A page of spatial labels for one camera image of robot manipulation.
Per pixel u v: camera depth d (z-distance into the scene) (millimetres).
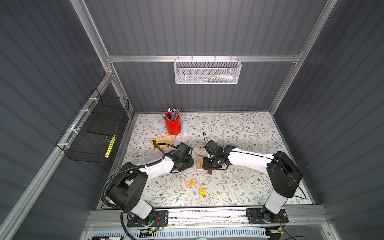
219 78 917
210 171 888
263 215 664
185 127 1081
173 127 1020
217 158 654
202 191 806
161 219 722
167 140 1043
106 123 752
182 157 706
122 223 692
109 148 677
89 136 721
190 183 843
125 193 439
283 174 503
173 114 1020
